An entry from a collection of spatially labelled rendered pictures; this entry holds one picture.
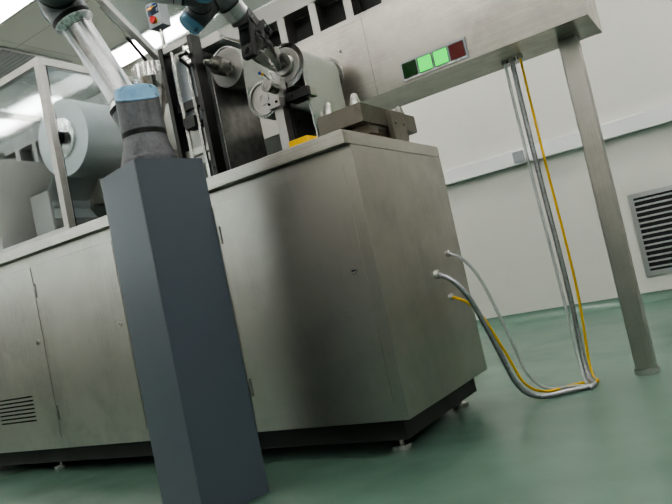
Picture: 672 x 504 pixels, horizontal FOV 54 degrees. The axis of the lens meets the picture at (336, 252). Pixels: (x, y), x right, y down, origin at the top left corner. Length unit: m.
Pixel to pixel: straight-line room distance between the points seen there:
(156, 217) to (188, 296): 0.21
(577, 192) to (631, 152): 0.40
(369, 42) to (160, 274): 1.26
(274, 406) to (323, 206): 0.63
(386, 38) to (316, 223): 0.88
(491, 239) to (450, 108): 0.98
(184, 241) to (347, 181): 0.47
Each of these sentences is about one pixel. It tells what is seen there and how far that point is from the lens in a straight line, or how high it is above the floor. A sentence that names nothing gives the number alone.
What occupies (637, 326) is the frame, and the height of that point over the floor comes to 0.16.
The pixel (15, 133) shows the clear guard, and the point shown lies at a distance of 2.99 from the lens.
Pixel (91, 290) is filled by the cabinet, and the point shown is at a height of 0.66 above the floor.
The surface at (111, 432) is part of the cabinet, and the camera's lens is 2.60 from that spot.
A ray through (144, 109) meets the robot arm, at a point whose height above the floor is 1.05.
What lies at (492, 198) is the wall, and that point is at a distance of 4.71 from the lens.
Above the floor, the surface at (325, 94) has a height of 1.14.
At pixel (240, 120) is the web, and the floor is 1.17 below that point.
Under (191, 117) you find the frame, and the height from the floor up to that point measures 1.16.
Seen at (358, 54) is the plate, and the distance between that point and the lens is 2.53.
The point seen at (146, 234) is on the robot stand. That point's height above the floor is 0.71.
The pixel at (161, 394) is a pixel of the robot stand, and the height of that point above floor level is 0.31.
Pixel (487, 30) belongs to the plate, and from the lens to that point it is 2.34.
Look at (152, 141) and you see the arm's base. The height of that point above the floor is 0.96.
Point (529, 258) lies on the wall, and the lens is 4.65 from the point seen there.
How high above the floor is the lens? 0.48
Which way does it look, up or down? 3 degrees up
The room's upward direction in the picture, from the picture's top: 12 degrees counter-clockwise
